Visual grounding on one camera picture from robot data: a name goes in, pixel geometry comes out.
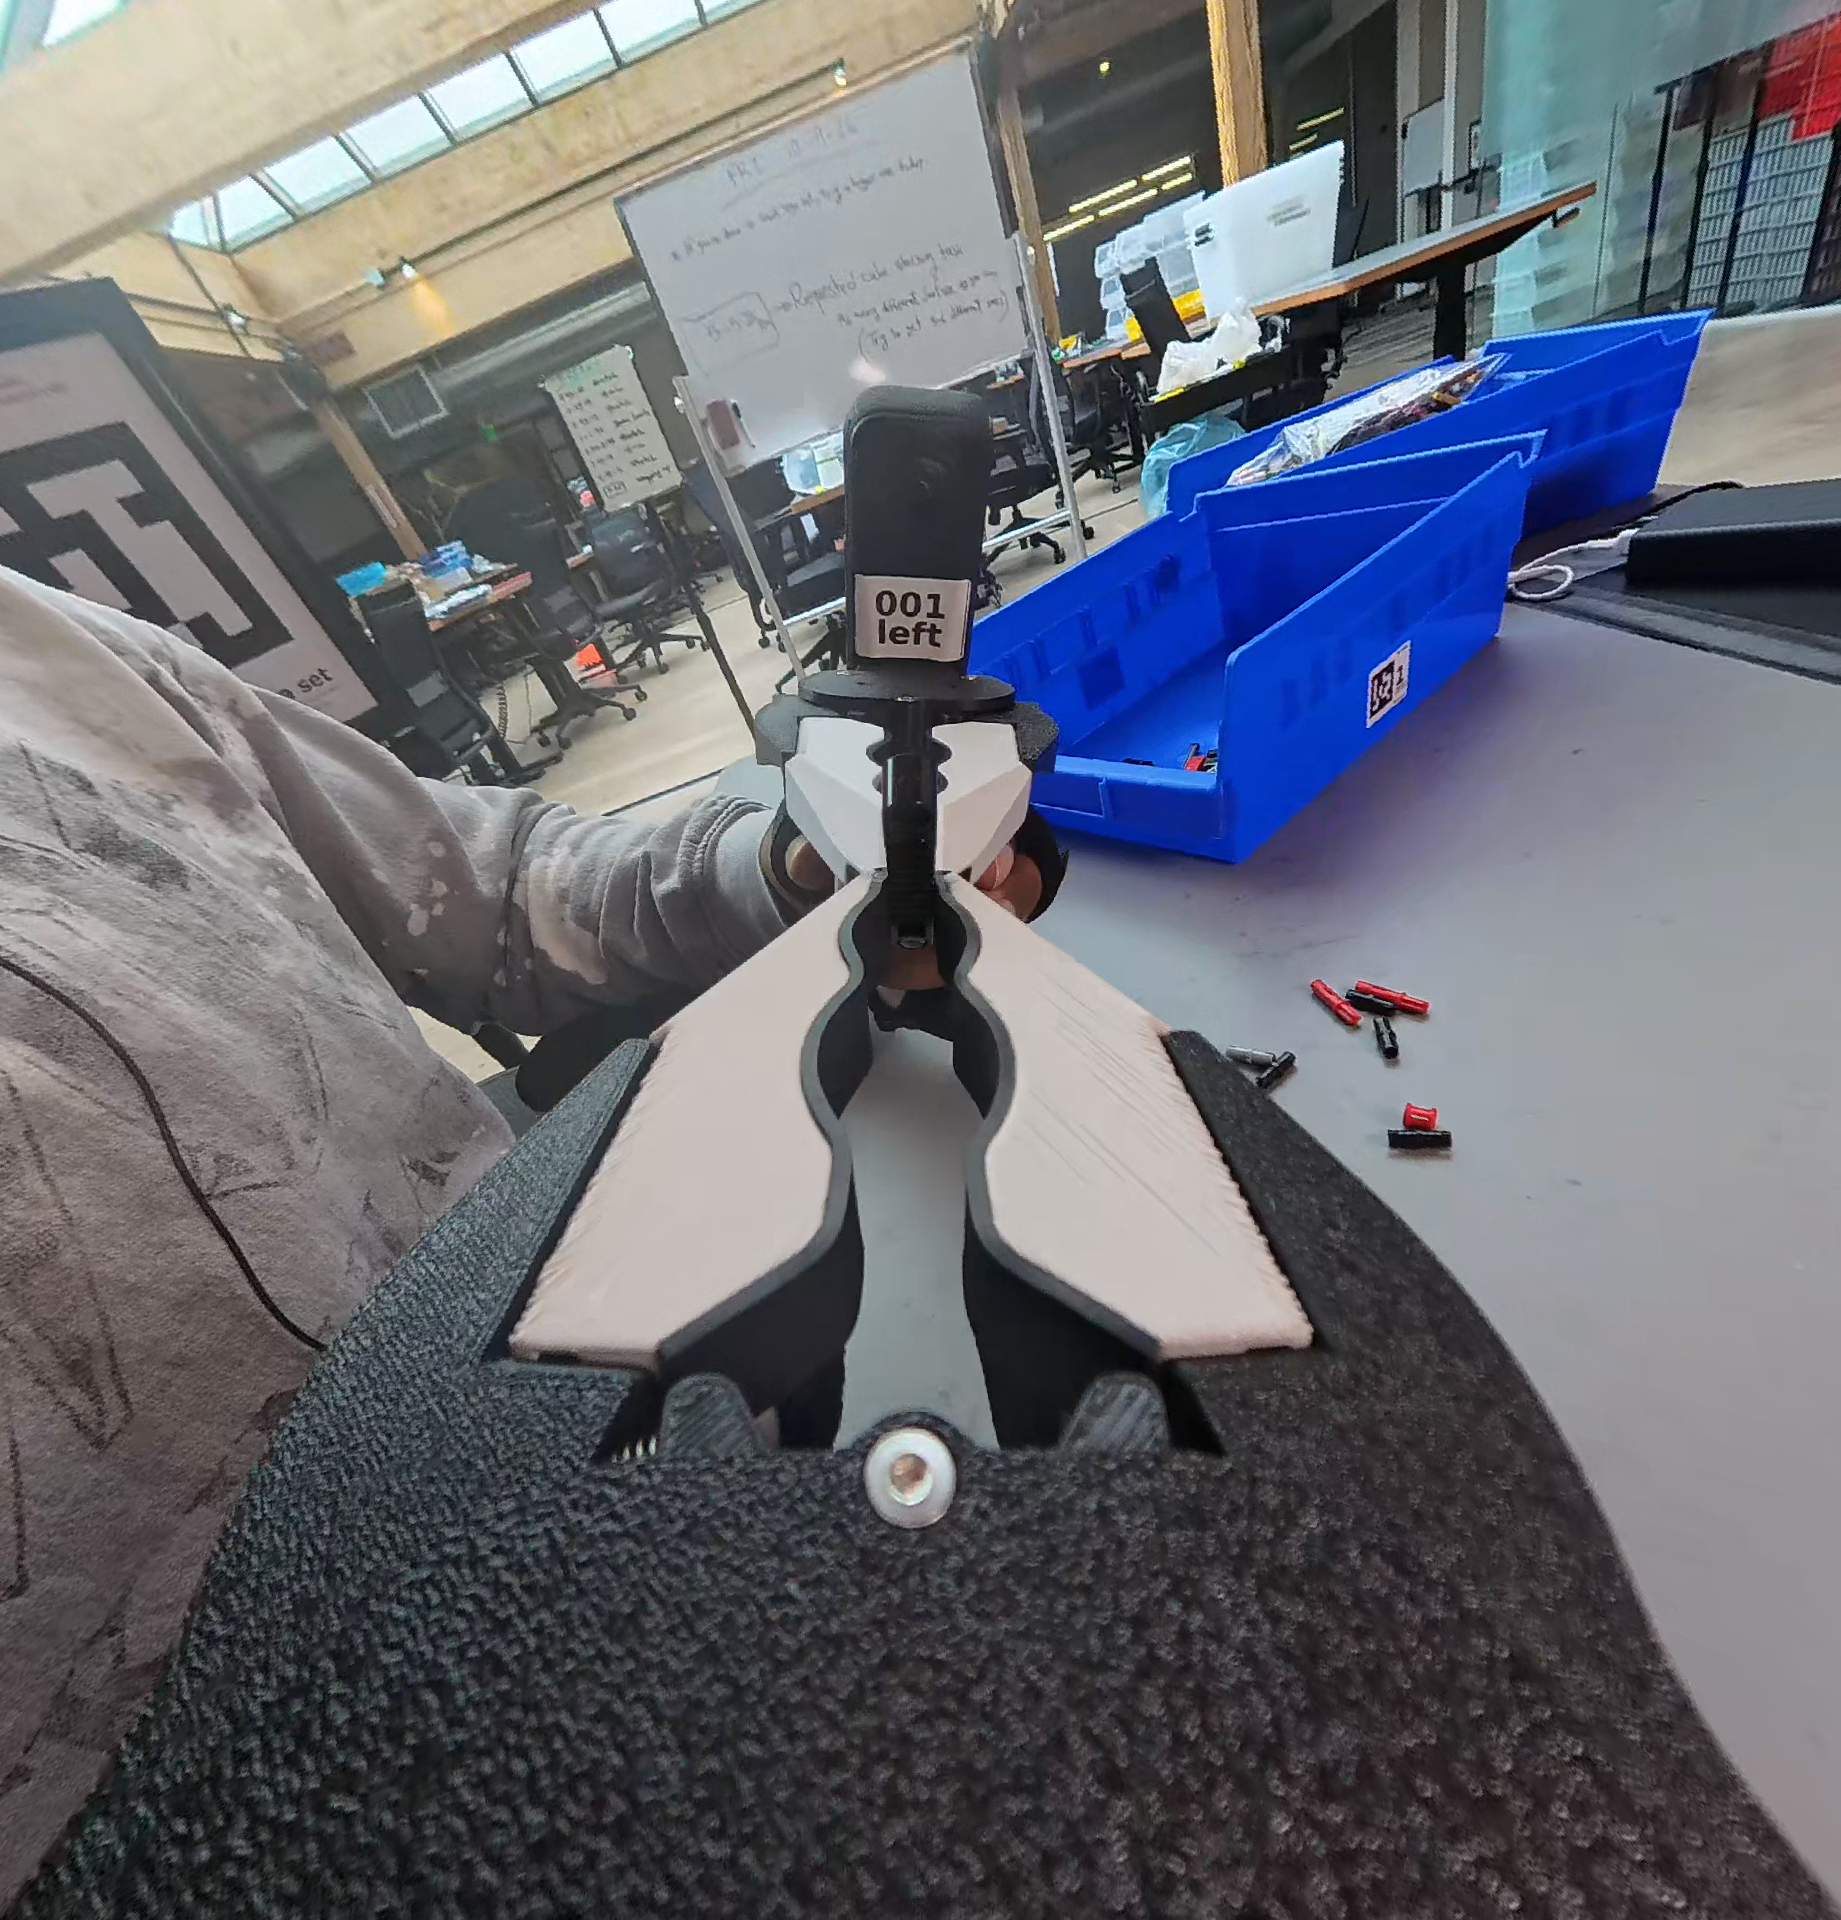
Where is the large whiteboard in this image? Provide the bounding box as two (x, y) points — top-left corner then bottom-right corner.
(614, 49), (1037, 470)

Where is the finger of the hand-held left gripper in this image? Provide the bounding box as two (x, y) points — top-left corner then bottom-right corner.
(782, 717), (899, 891)
(933, 733), (1037, 891)

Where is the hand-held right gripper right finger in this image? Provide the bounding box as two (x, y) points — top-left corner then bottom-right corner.
(951, 876), (1314, 1365)

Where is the grey desk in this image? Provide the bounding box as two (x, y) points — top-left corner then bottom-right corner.
(621, 576), (1841, 1920)

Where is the stack of clear storage boxes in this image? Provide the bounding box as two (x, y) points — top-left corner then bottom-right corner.
(1093, 138), (1349, 344)

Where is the black toy brick beam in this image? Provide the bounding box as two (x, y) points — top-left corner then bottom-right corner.
(865, 705), (954, 963)

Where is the teal plastic bag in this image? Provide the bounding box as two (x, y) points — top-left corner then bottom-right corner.
(1139, 415), (1255, 522)

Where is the white cable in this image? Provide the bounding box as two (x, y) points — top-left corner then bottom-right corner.
(1505, 524), (1658, 606)

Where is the black power adapter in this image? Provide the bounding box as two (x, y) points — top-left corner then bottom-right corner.
(1623, 474), (1841, 593)

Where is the rack of small storage drawers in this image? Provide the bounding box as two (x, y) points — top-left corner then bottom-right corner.
(1648, 0), (1841, 318)

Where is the small whiteboard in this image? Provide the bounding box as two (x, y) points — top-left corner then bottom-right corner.
(540, 344), (685, 513)

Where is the white plastic bag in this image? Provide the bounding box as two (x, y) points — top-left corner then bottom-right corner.
(1153, 297), (1266, 399)

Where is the bag of toy brick parts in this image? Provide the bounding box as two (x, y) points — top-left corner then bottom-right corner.
(1226, 356), (1511, 492)

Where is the blue plastic bin with tag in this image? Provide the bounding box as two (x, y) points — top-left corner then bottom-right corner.
(972, 435), (1533, 869)

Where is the person's grey printed sweatshirt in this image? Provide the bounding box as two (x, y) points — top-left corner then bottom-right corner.
(0, 552), (524, 1920)

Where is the person's left hand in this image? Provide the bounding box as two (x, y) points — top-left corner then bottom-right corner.
(762, 811), (1073, 1039)

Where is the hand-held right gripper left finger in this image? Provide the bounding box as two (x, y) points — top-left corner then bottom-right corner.
(509, 874), (868, 1370)

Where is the group of small toy pins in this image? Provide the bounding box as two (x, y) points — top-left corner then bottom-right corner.
(1224, 978), (1457, 1158)

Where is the black office chair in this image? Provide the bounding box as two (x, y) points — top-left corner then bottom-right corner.
(353, 576), (547, 792)
(582, 502), (713, 680)

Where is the black framed marker poster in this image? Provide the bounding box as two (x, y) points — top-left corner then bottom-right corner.
(0, 277), (401, 740)

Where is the wooden background table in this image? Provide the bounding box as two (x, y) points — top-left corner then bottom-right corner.
(1250, 181), (1602, 367)

